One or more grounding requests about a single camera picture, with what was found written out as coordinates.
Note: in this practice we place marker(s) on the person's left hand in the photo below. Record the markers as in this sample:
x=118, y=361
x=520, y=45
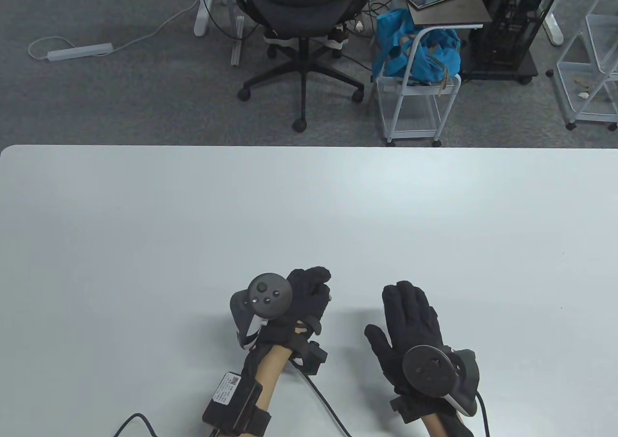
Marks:
x=309, y=304

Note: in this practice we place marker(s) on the person's right hand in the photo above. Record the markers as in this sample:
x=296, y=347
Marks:
x=410, y=326

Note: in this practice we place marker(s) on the black left forearm box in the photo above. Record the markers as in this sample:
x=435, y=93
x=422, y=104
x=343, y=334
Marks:
x=231, y=398

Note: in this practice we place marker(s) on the person's right forearm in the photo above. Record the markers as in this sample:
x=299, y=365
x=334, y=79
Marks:
x=437, y=427

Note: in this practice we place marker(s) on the person's left forearm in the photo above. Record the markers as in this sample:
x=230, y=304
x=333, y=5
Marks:
x=268, y=374

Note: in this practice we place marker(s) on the grey left hand controller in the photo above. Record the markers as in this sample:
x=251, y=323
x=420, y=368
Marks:
x=263, y=302

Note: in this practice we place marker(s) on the grey hand controller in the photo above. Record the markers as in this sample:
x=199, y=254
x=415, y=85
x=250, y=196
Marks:
x=263, y=302
x=429, y=372

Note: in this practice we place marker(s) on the grey right hand controller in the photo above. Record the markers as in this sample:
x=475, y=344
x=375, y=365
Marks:
x=429, y=372

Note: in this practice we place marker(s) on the black wheeled platform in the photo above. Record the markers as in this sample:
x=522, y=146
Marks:
x=502, y=72

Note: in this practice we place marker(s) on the blue bag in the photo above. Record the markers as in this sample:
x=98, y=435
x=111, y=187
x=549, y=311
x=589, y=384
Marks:
x=429, y=55

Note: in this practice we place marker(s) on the white rolling shelf cart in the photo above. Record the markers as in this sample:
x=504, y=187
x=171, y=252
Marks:
x=586, y=89

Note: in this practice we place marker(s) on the black mesh office chair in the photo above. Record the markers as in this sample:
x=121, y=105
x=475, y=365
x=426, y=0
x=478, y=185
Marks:
x=301, y=2

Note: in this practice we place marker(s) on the white desk leg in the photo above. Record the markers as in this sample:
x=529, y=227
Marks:
x=202, y=17

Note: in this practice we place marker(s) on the dark side table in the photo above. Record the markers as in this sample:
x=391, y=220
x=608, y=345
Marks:
x=458, y=7

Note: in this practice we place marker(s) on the black computer case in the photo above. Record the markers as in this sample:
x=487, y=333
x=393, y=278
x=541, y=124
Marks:
x=516, y=17

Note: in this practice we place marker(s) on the white desk foot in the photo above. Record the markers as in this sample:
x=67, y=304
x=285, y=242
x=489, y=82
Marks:
x=554, y=29

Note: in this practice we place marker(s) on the white power strip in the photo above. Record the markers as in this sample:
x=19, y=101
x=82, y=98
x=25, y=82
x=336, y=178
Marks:
x=79, y=51

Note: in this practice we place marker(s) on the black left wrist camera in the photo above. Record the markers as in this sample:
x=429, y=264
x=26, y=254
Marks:
x=315, y=357

